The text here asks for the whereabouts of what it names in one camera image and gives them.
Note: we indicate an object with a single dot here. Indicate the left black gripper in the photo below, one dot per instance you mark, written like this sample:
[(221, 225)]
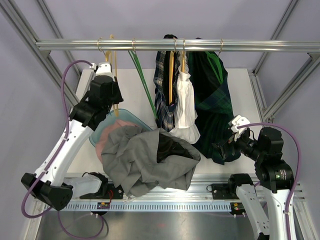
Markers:
[(115, 87)]

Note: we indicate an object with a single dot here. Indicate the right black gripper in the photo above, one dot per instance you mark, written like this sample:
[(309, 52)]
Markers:
[(222, 147)]

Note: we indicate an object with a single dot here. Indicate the green hanger of pink skirt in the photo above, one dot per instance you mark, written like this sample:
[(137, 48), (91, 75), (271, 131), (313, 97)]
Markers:
[(133, 55)]

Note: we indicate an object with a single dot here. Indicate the grey skirt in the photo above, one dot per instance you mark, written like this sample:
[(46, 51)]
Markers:
[(139, 160)]

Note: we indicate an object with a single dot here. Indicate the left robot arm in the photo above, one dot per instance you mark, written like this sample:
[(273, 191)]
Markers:
[(47, 184)]

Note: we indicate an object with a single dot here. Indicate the white pleated skirt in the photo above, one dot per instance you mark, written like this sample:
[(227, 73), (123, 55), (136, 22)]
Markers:
[(185, 112)]

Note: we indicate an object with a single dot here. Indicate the dark green plaid skirt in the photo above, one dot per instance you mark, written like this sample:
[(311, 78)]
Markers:
[(213, 104)]

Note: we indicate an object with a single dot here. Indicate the navy plaid skirt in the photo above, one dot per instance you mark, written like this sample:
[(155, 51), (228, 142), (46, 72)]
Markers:
[(165, 110)]

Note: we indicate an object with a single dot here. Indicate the yellow hanger of plaid skirt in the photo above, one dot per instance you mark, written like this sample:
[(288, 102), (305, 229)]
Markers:
[(171, 75)]

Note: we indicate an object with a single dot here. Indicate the yellow hanger of white skirt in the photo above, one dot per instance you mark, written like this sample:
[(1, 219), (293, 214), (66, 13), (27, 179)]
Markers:
[(183, 57)]

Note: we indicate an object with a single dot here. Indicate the teal plastic bin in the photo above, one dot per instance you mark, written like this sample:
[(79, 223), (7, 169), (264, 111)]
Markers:
[(111, 118)]

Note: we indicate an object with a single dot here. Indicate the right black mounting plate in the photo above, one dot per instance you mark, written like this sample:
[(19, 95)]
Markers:
[(221, 191)]

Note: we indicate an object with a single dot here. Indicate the black mounting plate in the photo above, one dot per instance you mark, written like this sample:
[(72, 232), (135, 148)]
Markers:
[(110, 191), (221, 191)]

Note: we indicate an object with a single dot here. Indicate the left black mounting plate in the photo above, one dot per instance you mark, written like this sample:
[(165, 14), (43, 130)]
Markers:
[(110, 191)]

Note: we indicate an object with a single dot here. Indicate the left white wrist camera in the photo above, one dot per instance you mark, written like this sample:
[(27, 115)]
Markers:
[(102, 69)]

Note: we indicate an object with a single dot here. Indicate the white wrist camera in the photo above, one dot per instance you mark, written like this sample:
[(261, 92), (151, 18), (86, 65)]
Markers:
[(102, 69), (237, 126)]

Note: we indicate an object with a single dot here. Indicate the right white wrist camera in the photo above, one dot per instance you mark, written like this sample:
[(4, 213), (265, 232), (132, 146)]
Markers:
[(237, 126)]

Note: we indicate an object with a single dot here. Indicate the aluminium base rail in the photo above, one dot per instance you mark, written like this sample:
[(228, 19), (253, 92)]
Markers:
[(196, 192)]

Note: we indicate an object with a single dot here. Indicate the aluminium hanging rail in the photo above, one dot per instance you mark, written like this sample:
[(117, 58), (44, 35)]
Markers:
[(168, 44)]

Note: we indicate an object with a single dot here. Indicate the slotted cable duct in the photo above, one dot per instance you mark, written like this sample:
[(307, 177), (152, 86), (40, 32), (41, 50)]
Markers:
[(144, 206)]

